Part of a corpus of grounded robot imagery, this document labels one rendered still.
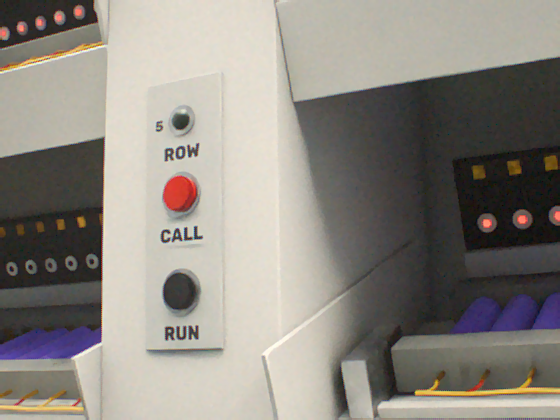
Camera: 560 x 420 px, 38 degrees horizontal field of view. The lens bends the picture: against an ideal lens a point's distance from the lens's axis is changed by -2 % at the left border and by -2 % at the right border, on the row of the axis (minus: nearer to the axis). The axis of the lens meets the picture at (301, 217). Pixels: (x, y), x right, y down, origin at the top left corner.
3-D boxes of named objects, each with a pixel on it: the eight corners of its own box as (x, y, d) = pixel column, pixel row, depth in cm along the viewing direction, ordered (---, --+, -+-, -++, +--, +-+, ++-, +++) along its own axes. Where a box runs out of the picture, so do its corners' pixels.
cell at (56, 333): (76, 351, 56) (9, 387, 51) (56, 352, 57) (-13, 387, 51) (70, 326, 56) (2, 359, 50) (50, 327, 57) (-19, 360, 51)
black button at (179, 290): (191, 308, 35) (191, 271, 35) (161, 310, 36) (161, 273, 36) (204, 309, 36) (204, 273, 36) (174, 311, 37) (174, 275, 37)
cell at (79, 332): (99, 351, 55) (33, 387, 50) (78, 351, 56) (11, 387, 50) (93, 325, 55) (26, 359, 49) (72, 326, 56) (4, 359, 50)
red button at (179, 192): (191, 208, 36) (191, 172, 36) (161, 212, 37) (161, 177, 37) (204, 212, 37) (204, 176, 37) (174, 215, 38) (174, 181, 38)
